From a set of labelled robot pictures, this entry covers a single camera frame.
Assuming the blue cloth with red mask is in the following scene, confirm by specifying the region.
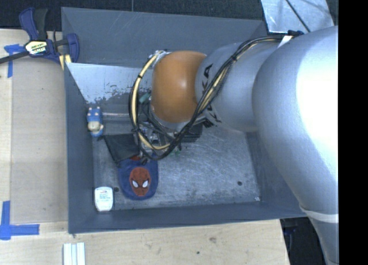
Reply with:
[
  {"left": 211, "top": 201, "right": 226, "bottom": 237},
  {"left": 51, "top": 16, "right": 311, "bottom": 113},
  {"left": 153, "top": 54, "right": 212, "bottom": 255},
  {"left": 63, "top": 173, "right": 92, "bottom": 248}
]
[{"left": 117, "top": 156, "right": 159, "bottom": 201}]

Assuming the black cylinder on white bracket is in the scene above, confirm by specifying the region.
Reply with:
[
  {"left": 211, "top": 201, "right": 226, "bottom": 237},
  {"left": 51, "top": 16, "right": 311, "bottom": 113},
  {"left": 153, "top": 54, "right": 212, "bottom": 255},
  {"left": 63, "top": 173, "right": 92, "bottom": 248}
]
[{"left": 183, "top": 122, "right": 204, "bottom": 143}]

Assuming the grey metal bin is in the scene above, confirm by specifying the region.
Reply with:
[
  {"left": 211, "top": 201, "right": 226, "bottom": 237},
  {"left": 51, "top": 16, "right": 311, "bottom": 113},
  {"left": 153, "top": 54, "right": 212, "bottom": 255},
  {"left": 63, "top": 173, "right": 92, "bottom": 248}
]
[{"left": 60, "top": 6, "right": 307, "bottom": 235}]

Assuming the dark green flat block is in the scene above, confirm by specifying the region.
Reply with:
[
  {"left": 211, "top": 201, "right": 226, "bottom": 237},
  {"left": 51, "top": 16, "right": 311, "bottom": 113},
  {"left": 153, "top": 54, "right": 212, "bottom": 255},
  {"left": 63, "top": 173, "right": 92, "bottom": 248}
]
[{"left": 102, "top": 133, "right": 142, "bottom": 164}]

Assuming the blue and cream toy figure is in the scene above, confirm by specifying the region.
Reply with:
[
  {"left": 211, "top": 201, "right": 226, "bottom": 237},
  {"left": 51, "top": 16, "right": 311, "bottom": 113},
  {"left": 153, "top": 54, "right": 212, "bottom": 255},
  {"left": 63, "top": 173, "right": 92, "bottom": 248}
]
[{"left": 86, "top": 106, "right": 104, "bottom": 138}]

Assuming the small white box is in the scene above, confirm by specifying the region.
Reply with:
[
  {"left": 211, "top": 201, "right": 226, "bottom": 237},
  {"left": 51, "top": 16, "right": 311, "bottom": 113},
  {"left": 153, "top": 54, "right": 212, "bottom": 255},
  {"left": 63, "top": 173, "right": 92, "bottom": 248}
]
[{"left": 94, "top": 186, "right": 114, "bottom": 212}]

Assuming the pale wood board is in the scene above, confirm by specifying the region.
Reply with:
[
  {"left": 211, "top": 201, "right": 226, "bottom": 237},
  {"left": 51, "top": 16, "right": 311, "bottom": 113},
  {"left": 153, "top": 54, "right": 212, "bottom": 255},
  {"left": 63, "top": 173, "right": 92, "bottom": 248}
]
[{"left": 10, "top": 58, "right": 70, "bottom": 225}]

